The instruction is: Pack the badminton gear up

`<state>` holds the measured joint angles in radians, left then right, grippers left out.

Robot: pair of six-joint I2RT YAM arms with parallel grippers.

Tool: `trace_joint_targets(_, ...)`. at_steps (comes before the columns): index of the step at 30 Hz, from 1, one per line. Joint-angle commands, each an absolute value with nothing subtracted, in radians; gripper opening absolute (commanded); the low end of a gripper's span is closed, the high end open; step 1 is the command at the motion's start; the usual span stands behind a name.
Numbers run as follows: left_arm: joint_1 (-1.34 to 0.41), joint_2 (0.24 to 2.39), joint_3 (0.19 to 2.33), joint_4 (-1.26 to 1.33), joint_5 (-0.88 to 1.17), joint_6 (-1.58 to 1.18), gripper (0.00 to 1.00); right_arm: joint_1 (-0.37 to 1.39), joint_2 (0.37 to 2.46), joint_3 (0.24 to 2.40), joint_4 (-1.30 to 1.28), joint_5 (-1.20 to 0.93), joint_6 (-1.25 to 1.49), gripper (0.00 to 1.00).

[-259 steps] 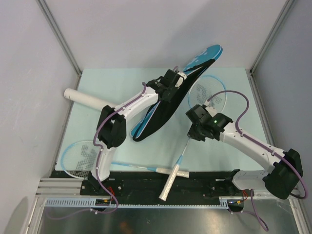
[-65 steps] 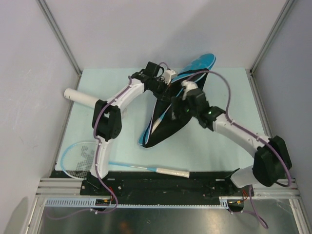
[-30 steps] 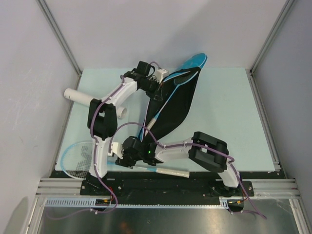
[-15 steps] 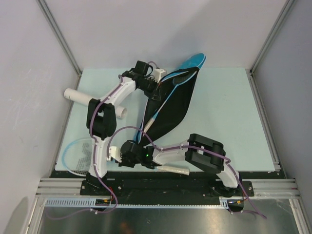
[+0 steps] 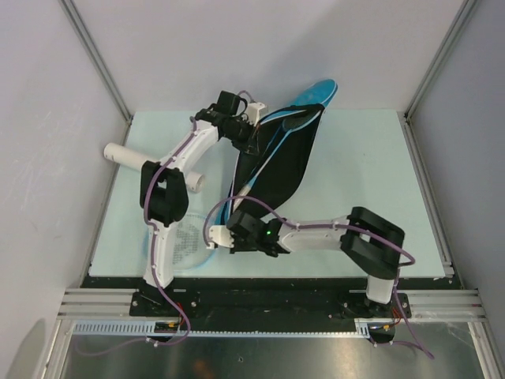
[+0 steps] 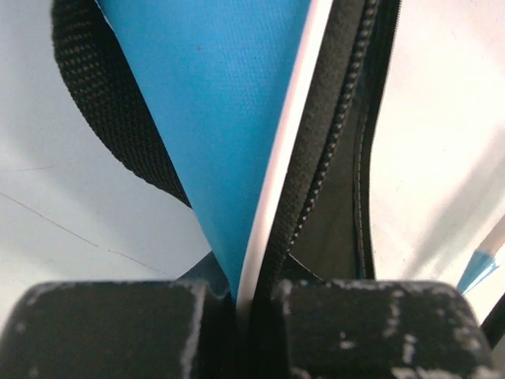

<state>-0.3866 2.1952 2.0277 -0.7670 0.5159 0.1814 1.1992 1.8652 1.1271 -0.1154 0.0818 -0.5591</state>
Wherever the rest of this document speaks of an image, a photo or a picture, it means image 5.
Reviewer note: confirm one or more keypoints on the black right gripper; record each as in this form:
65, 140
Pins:
237, 248

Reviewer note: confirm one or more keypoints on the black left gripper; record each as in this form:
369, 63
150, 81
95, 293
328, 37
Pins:
249, 144

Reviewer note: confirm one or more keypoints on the blue sport racket bag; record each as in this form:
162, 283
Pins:
317, 96

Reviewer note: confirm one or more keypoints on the blue racket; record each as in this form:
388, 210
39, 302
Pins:
285, 140
190, 251

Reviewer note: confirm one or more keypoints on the white cardboard shuttlecock tube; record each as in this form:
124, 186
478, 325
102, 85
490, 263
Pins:
135, 161

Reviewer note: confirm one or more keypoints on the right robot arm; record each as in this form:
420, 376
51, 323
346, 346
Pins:
368, 240

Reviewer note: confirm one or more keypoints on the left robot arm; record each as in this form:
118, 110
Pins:
163, 194

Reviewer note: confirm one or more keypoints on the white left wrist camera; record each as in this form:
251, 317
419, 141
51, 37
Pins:
254, 112

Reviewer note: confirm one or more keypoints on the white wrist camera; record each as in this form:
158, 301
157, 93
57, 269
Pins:
219, 236
254, 112

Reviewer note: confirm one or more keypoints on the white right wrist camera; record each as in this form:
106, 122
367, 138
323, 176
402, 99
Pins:
219, 236

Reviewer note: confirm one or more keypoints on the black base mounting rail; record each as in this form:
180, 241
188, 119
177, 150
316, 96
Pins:
257, 302

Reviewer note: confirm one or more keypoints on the white slotted cable duct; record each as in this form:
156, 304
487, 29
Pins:
336, 329

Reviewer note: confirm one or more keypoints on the aluminium frame post right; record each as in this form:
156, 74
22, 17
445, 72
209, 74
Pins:
448, 44

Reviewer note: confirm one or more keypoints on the aluminium frame post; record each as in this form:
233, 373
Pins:
80, 28
448, 44

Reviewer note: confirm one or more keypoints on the aluminium frame post left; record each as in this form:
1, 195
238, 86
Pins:
80, 28

